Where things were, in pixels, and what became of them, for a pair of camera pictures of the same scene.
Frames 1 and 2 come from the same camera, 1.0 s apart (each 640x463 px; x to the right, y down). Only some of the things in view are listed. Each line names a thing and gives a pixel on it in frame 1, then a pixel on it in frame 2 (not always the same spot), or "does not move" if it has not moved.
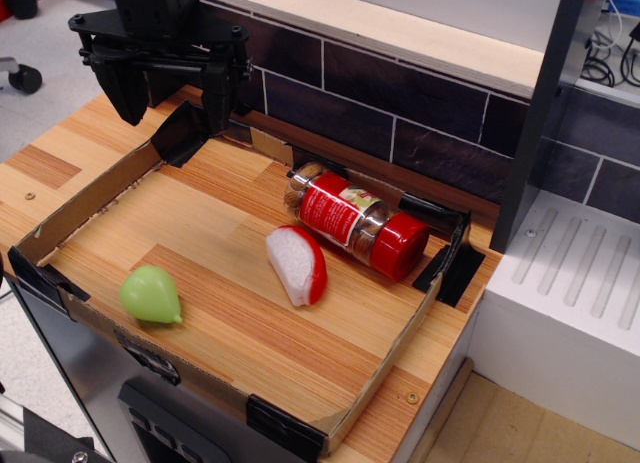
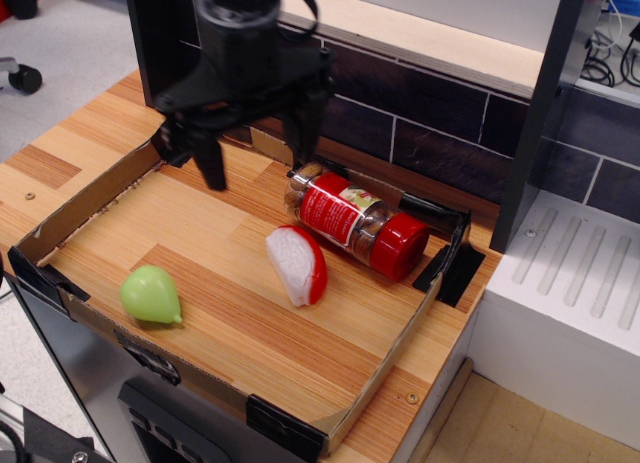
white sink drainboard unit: (560, 319) does not move
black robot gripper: (161, 26) → (253, 56)
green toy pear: (149, 293) does not move
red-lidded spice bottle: (355, 215) does not move
